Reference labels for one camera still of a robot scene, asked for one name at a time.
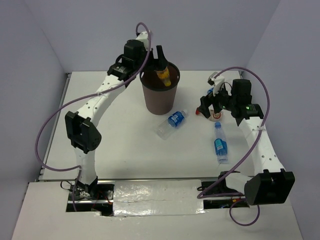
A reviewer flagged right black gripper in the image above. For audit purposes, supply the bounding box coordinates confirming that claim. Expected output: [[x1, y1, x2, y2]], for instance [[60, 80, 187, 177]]
[[197, 83, 237, 118]]

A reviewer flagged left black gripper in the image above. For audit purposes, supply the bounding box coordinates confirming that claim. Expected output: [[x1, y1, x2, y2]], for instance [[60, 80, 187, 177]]
[[133, 44, 167, 72]]

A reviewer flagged red cap plastic bottle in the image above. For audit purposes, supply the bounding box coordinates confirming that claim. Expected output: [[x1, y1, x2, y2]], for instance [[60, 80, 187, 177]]
[[195, 108, 223, 122]]

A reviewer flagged yellow cap plastic bottle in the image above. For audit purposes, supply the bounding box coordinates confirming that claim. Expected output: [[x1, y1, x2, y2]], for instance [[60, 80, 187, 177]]
[[155, 67, 172, 87]]

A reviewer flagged blue label bottle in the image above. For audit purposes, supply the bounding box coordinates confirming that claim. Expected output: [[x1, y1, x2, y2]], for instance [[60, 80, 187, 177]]
[[207, 87, 214, 94], [155, 109, 188, 140]]

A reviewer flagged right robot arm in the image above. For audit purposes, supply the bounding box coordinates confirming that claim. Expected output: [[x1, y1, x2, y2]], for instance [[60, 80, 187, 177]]
[[197, 77, 295, 206]]

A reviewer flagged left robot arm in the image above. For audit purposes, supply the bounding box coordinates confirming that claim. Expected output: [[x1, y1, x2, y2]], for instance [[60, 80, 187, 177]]
[[64, 39, 168, 199]]

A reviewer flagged brown plastic bin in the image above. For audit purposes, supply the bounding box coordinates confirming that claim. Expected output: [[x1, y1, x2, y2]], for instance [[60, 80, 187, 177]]
[[139, 62, 181, 115]]

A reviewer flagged blue cap bottle near right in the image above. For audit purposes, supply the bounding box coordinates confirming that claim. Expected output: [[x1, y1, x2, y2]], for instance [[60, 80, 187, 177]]
[[213, 121, 229, 164]]

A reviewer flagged silver foil tape sheet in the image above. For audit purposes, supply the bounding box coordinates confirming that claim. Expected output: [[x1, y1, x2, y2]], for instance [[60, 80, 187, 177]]
[[112, 179, 205, 217]]

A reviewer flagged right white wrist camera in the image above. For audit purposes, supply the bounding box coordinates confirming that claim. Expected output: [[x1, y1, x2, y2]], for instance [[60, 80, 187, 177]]
[[207, 72, 225, 95]]

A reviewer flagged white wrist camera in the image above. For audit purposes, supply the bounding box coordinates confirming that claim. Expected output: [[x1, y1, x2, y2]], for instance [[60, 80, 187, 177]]
[[135, 31, 153, 51], [207, 72, 225, 95]]

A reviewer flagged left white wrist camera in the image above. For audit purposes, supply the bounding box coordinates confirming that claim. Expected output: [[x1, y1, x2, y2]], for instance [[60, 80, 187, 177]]
[[135, 31, 153, 51]]

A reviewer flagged metal base rail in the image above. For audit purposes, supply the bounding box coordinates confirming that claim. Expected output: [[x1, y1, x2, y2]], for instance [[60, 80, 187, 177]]
[[66, 179, 238, 217]]

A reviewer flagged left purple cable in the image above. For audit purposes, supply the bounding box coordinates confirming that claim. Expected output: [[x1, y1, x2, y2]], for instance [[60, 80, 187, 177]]
[[34, 22, 154, 213]]

